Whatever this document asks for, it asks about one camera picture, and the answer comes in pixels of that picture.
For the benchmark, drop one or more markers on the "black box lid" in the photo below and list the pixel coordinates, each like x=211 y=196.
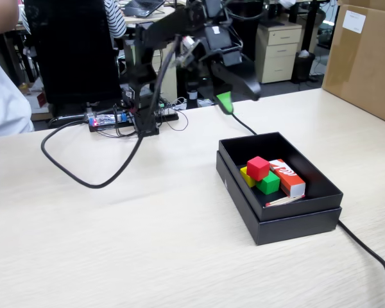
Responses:
x=292 y=230

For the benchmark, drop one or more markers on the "large black mesh office chair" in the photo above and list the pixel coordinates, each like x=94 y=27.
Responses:
x=73 y=48

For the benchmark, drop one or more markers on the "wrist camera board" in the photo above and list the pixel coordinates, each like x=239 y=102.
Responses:
x=187 y=51

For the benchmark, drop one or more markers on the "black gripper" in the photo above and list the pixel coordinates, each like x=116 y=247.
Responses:
x=218 y=41

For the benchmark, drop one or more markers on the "yellow wooden cube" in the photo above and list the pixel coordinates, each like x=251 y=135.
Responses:
x=246 y=179

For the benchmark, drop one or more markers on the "red wooden cube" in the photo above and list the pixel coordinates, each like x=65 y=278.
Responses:
x=258 y=168

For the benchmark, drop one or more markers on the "white label sticker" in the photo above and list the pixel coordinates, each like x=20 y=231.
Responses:
x=354 y=22

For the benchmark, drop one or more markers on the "black cardboard box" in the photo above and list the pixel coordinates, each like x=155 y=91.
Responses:
x=292 y=208

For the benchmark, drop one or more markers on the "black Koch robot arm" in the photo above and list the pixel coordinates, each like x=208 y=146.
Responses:
x=141 y=64

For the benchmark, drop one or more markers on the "beige drawer cabinet with lock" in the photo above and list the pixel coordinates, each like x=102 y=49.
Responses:
x=279 y=48

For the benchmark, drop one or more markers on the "wooden matchstick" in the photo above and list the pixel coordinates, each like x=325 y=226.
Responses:
x=284 y=201

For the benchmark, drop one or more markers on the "dark open laptop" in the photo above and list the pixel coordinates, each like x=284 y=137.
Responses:
x=142 y=6

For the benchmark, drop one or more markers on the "large brown cardboard box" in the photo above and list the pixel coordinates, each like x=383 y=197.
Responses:
x=365 y=64

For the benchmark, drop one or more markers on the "person in striped shirt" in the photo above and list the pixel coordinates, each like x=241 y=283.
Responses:
x=115 y=22

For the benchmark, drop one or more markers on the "black trash bin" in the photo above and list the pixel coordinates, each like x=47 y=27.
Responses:
x=303 y=67

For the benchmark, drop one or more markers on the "controller board with red LED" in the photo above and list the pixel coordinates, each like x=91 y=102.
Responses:
x=107 y=119

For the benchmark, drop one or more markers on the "person in white shirt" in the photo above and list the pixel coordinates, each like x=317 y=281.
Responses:
x=3 y=96

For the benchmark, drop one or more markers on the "red and white carton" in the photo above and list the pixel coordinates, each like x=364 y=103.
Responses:
x=38 y=100

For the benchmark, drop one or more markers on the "black pole with white rings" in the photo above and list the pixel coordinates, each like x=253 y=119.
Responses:
x=192 y=96

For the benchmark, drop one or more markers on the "orange white matchbox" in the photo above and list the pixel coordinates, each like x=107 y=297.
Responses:
x=290 y=181

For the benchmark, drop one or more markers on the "green wooden cube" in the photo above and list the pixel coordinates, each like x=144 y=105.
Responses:
x=269 y=185

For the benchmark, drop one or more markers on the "white power strip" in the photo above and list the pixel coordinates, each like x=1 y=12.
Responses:
x=170 y=111

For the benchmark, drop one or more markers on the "black swivel office chair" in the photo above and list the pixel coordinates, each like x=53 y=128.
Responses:
x=247 y=35

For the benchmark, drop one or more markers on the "light wooden office desk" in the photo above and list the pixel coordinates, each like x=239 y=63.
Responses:
x=134 y=20

